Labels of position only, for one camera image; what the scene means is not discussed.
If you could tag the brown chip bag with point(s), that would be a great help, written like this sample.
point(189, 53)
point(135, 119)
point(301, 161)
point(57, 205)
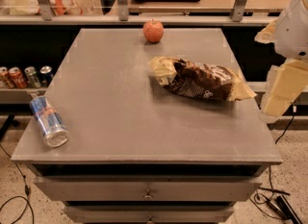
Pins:
point(200, 80)

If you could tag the grey upper drawer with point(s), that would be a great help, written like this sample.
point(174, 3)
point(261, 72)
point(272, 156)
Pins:
point(213, 189)

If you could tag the blue soda can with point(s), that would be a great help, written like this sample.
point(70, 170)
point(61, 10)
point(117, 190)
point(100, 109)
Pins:
point(47, 74)

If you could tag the black power adapter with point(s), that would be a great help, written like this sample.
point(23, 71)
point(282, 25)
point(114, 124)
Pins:
point(284, 209)

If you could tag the red soda can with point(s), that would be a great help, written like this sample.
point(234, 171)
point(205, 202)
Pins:
point(18, 77)

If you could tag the green silver soda can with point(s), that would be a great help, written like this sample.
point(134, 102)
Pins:
point(33, 77)

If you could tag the grey lower drawer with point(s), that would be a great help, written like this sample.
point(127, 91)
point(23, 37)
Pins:
point(149, 214)

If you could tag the white orange plastic bag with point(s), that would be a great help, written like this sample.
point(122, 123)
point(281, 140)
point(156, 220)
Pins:
point(31, 7)

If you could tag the orange soda can left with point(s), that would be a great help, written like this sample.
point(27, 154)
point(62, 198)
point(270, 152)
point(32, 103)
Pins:
point(6, 78)

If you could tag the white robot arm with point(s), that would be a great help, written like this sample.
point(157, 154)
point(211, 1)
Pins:
point(289, 33)

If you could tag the grey drawer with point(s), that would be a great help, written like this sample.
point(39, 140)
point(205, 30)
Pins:
point(149, 214)
point(213, 189)

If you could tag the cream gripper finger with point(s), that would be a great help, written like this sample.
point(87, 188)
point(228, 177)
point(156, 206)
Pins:
point(283, 85)
point(267, 34)

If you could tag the red apple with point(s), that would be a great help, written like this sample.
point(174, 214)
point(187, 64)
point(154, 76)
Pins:
point(153, 31)

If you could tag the blue silver redbull can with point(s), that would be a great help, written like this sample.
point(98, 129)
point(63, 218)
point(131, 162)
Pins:
point(49, 121)

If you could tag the metal bracket right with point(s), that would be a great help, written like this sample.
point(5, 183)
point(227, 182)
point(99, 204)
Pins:
point(237, 12)

